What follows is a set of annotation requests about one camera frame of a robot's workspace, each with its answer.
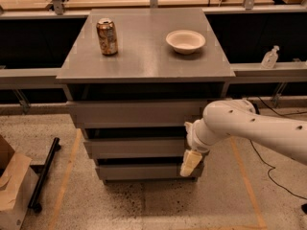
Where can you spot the white paper bowl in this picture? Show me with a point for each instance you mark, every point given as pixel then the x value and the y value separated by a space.
pixel 185 42

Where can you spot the grey metal railing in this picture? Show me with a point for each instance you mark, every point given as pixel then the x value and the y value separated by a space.
pixel 236 42

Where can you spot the grey drawer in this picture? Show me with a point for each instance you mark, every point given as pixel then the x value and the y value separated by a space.
pixel 154 113
pixel 139 172
pixel 136 147

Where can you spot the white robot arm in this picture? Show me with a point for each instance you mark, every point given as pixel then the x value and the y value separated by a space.
pixel 221 119

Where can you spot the cardboard box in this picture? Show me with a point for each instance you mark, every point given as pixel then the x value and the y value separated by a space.
pixel 17 183

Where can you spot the grey top drawer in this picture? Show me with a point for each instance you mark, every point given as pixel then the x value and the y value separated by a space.
pixel 154 113

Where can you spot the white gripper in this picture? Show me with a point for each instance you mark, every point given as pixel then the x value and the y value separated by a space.
pixel 192 139

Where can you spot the grey drawer cabinet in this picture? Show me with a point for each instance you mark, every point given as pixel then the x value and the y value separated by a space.
pixel 97 93

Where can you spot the orange soda can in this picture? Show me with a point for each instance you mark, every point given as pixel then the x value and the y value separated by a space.
pixel 107 36

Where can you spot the black metal bar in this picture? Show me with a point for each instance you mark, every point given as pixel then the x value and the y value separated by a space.
pixel 42 172

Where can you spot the grey bottom drawer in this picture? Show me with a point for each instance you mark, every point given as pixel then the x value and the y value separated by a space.
pixel 139 172

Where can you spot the clear sanitizer bottle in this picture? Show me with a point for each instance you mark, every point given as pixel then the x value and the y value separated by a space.
pixel 270 58

